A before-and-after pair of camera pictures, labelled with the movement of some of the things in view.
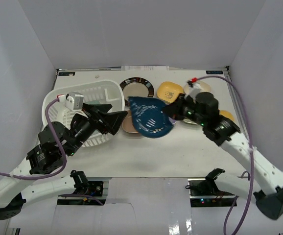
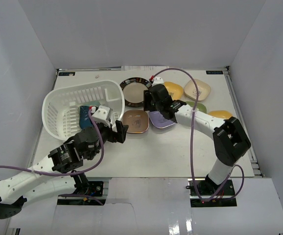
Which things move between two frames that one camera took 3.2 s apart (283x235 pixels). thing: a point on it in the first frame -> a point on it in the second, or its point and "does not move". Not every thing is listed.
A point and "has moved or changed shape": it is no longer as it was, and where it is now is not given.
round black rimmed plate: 136,86 does not move
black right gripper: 174,109 -> 148,97
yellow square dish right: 226,114 does not move
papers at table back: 143,68 does not move
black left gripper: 97,118 -> 118,132
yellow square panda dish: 168,91 does not move
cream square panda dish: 205,87 does not move
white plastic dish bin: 106,92 does not move
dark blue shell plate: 148,116 has moved or changed shape
